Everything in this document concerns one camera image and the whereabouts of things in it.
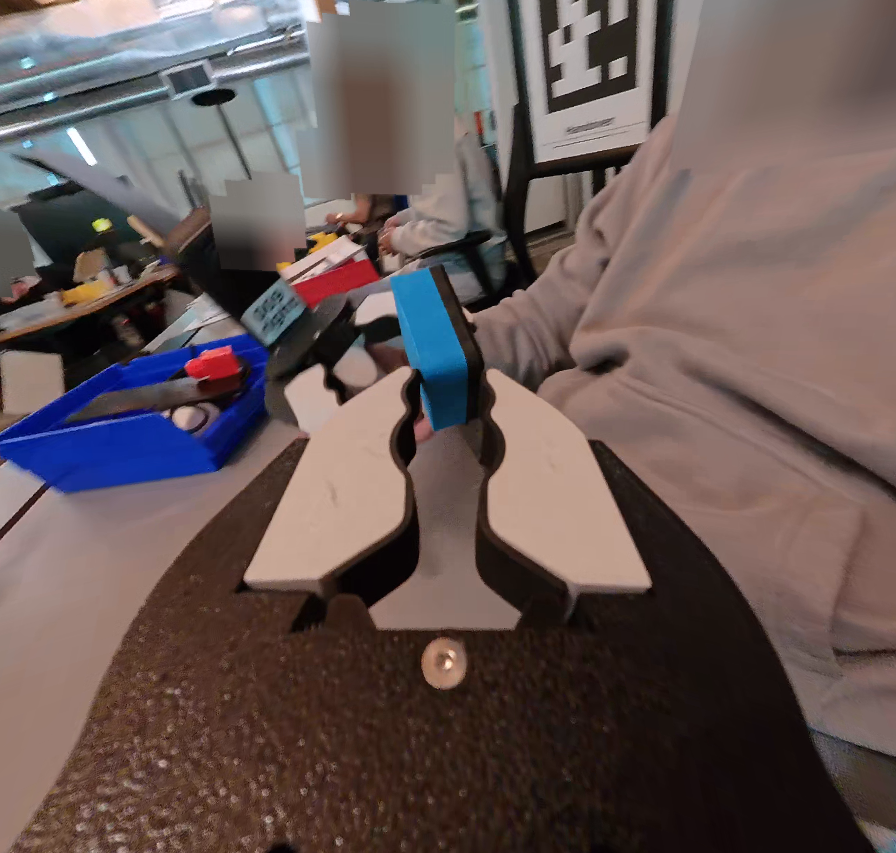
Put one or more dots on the red storage bin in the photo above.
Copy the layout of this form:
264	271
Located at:
343	282

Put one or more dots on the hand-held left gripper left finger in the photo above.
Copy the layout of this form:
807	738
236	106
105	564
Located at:
336	503

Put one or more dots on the silver ventilation duct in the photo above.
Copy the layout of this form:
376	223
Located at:
105	62

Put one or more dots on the framed marker sign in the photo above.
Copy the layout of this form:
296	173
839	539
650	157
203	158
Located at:
595	27

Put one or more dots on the black floor lamp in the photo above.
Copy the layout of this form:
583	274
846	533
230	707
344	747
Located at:
213	95

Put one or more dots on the ceiling air vent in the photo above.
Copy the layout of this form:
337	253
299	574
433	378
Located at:
187	77

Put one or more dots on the background wooden table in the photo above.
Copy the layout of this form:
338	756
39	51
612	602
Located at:
84	307

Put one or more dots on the red plastic block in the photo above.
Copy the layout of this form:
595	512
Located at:
213	363

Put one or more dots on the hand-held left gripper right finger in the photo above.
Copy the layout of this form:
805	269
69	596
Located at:
560	510

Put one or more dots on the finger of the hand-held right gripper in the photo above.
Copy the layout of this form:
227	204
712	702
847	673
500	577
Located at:
364	370
304	401

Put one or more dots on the person's right forearm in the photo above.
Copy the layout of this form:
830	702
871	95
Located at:
532	335

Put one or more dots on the black office chair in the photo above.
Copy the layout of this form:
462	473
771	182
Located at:
458	240

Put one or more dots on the blue and black block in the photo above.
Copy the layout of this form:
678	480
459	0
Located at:
434	349

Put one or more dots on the blue plastic bin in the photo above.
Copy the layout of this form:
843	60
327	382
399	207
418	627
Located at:
126	454

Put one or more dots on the grey desk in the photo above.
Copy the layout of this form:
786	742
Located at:
105	552

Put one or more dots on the yellow storage bin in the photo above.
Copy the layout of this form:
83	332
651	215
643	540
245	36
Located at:
87	294

